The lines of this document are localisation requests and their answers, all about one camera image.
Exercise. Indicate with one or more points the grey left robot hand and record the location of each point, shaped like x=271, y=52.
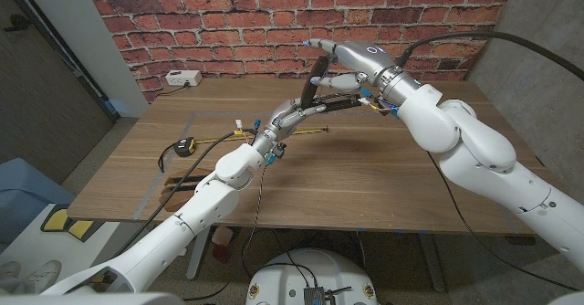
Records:
x=285, y=120

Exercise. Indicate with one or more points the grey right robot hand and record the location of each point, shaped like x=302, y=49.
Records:
x=369, y=58

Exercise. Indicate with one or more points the long black stapler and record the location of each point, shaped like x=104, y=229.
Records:
x=342, y=102

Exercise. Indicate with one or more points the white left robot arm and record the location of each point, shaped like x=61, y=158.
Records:
x=205, y=209

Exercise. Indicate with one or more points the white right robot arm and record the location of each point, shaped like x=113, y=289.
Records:
x=479, y=154

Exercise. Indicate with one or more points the yellow tape measure black case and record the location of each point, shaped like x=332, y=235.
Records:
x=184, y=146

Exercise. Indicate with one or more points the white power strip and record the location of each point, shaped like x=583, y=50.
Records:
x=183, y=77

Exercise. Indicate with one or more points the brown wooden object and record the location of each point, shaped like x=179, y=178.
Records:
x=178, y=200

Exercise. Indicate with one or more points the red and white bottle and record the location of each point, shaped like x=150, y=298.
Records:
x=222, y=243

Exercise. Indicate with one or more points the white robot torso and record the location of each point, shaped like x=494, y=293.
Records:
x=315, y=273

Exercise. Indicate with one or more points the grey metal table leg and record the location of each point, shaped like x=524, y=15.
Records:
x=199, y=255
x=431, y=259

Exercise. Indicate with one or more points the small black flat object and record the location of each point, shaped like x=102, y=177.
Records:
x=520, y=240

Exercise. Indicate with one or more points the yellow pad with black edge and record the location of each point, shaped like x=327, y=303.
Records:
x=57, y=220

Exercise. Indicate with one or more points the white flat platform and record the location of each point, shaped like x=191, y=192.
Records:
x=55, y=248

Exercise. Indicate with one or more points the blue plastic bin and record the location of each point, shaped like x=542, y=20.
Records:
x=27, y=191

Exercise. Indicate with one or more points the white shoe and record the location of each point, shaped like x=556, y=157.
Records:
x=43, y=270

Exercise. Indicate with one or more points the printed brick wall backdrop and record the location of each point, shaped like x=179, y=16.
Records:
x=182, y=31

